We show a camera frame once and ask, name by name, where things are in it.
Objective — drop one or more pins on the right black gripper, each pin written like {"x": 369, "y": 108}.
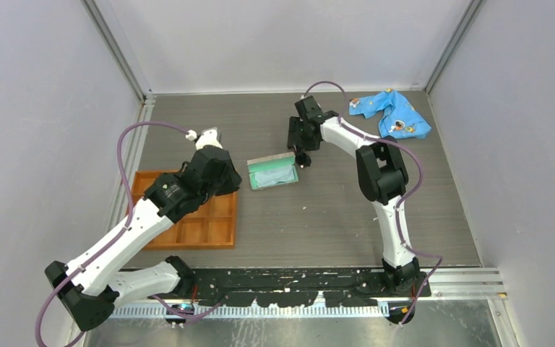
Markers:
{"x": 294, "y": 138}

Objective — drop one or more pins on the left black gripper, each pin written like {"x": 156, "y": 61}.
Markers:
{"x": 233, "y": 181}

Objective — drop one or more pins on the black sunglasses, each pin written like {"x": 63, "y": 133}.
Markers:
{"x": 302, "y": 159}

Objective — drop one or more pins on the beige glasses case green lining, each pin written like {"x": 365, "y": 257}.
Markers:
{"x": 270, "y": 162}

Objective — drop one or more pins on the light blue lens cloth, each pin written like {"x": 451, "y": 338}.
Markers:
{"x": 275, "y": 176}

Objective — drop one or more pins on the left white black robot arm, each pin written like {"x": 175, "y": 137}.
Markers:
{"x": 93, "y": 285}

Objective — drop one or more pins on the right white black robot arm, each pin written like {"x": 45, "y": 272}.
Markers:
{"x": 382, "y": 179}

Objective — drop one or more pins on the orange compartment tray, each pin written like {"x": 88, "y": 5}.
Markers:
{"x": 212, "y": 226}

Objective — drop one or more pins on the blue patterned cloth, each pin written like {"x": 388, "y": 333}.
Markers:
{"x": 399, "y": 118}

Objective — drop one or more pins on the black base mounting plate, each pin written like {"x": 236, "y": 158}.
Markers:
{"x": 296, "y": 286}

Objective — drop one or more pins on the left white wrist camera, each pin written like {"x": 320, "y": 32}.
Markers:
{"x": 207, "y": 137}

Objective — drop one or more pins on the perforated metal cable rail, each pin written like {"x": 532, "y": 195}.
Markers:
{"x": 154, "y": 310}

